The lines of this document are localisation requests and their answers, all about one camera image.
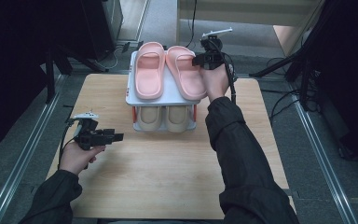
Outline black hanging cable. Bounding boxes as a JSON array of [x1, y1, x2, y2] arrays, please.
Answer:
[[180, 0, 199, 50]]

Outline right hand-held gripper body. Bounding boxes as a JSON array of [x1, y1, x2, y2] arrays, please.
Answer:
[[201, 27, 233, 71]]

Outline metal floor rail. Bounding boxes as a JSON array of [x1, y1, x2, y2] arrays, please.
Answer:
[[292, 99, 358, 224], [0, 74, 68, 224]]

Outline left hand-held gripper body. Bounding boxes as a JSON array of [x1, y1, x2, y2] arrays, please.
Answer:
[[73, 111, 109, 151]]

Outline black curtain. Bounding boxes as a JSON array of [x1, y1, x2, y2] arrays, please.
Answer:
[[0, 0, 116, 157], [307, 0, 358, 171]]

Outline black metal stand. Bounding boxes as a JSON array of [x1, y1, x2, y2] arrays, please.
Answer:
[[43, 43, 106, 105]]

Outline black tripod stand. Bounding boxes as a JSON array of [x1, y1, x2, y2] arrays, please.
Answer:
[[249, 0, 327, 110]]

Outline white two-tier shoe rack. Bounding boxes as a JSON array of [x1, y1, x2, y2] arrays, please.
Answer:
[[125, 49, 202, 133]]

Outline grey cabinet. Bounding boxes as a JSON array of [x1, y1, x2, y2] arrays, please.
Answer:
[[102, 0, 124, 43]]

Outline beige wooden partition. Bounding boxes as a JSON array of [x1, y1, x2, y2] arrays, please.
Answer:
[[176, 0, 325, 57]]

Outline person's right hand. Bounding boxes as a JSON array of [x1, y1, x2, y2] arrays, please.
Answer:
[[200, 63, 231, 104]]

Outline black floor cable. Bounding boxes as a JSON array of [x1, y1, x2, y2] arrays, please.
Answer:
[[268, 88, 321, 122]]

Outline person's left hand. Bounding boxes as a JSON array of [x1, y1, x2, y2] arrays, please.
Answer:
[[59, 142, 106, 175]]

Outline pink slipper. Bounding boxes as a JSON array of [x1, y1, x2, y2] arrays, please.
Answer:
[[134, 41, 166, 101], [165, 46, 208, 101]]

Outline right hand-held gripper cable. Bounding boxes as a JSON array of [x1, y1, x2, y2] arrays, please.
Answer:
[[213, 38, 238, 105]]

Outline cream clog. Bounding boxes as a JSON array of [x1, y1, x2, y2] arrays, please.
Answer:
[[165, 105, 192, 133], [136, 105, 163, 132]]

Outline white floor cable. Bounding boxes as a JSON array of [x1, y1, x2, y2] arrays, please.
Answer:
[[94, 46, 119, 70]]

